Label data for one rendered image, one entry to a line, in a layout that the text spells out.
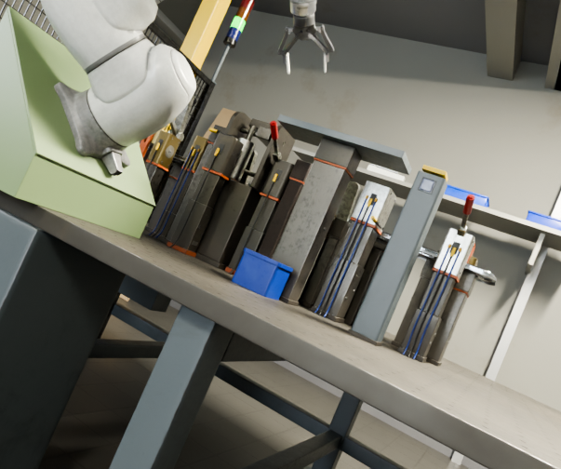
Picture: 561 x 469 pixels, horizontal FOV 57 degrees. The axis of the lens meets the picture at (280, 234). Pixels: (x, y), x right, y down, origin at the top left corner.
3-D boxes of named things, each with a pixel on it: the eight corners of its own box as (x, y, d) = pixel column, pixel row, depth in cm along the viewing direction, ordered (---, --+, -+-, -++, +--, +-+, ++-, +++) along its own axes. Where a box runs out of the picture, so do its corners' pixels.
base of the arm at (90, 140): (84, 171, 110) (104, 159, 109) (52, 82, 114) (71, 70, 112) (133, 182, 128) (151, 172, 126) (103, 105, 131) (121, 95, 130)
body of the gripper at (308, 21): (290, 17, 174) (292, 44, 180) (315, 15, 173) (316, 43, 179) (292, 8, 179) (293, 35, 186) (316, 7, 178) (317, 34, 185)
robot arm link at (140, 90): (121, 157, 116) (202, 111, 110) (69, 85, 109) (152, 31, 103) (141, 136, 130) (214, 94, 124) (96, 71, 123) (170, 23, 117)
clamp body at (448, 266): (425, 364, 141) (475, 243, 143) (420, 365, 131) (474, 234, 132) (400, 352, 144) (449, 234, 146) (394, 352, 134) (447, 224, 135)
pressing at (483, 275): (494, 288, 161) (496, 283, 161) (496, 278, 141) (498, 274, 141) (166, 161, 218) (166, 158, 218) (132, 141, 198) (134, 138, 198)
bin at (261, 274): (280, 301, 132) (294, 269, 132) (265, 297, 123) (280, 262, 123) (246, 284, 136) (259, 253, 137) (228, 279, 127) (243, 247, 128)
